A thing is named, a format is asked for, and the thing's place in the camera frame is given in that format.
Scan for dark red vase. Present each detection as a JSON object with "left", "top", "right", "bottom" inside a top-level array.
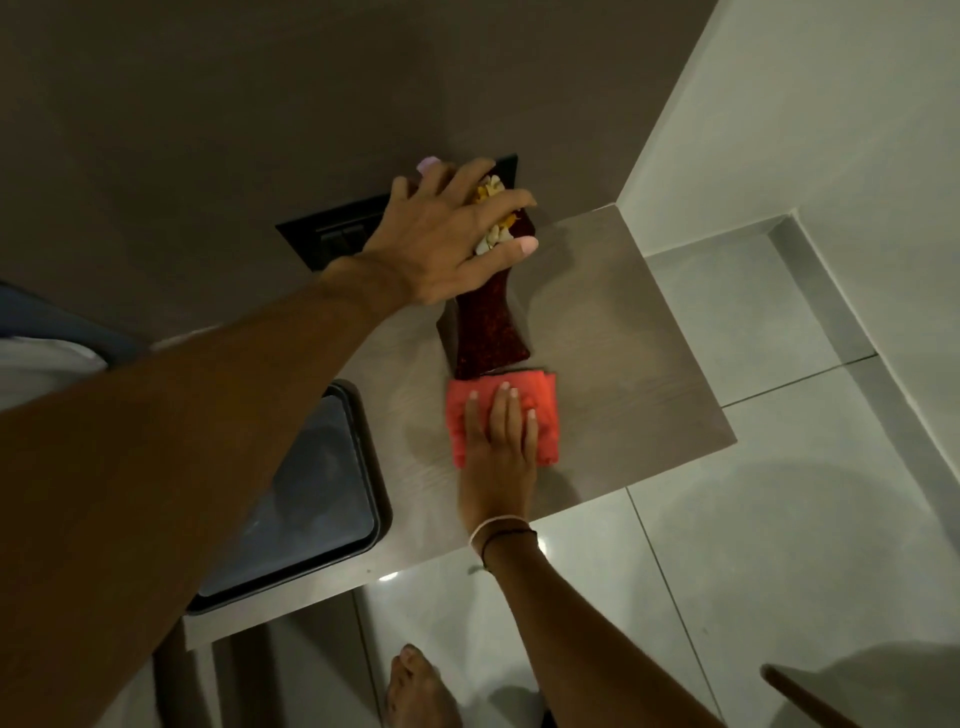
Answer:
[{"left": 448, "top": 208, "right": 539, "bottom": 381}]

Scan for black rectangular tray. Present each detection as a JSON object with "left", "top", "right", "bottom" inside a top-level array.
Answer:
[{"left": 183, "top": 378, "right": 395, "bottom": 618}]

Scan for person's left hand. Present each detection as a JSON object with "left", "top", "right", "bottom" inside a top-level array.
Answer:
[{"left": 360, "top": 156, "right": 541, "bottom": 307}]

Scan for person's left forearm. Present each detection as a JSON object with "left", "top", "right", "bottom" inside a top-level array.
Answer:
[{"left": 0, "top": 253, "right": 430, "bottom": 728}]

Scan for person's right forearm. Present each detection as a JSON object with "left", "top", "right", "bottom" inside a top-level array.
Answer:
[{"left": 472, "top": 523, "right": 727, "bottom": 728}]

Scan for brown wooden furniture piece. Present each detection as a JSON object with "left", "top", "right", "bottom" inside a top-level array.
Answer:
[{"left": 759, "top": 663, "right": 865, "bottom": 728}]

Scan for black wrist band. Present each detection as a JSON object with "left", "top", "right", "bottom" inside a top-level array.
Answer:
[{"left": 480, "top": 527, "right": 540, "bottom": 573}]

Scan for red cleaning cloth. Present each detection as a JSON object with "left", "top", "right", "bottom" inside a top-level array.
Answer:
[{"left": 445, "top": 366, "right": 562, "bottom": 471}]

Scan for black wall switch plate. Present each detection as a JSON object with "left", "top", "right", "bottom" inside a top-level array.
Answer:
[{"left": 274, "top": 153, "right": 520, "bottom": 273}]

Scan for wooden table leg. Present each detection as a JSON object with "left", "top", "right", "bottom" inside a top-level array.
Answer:
[{"left": 152, "top": 618, "right": 190, "bottom": 728}]

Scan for blue fabric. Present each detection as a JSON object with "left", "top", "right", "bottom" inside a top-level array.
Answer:
[{"left": 0, "top": 281, "right": 148, "bottom": 376}]

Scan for white and yellow artificial flowers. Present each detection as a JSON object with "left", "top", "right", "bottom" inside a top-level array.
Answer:
[{"left": 471, "top": 174, "right": 520, "bottom": 256}]

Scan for pink wrist band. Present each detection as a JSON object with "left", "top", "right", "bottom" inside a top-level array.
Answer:
[{"left": 467, "top": 514, "right": 535, "bottom": 558}]

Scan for person's bare foot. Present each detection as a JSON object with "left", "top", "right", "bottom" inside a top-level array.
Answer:
[{"left": 384, "top": 643, "right": 468, "bottom": 728}]

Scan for white fabric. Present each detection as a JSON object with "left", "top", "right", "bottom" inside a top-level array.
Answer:
[{"left": 0, "top": 336, "right": 111, "bottom": 415}]

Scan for person's right hand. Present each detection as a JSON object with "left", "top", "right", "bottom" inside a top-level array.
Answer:
[{"left": 457, "top": 381, "right": 543, "bottom": 538}]

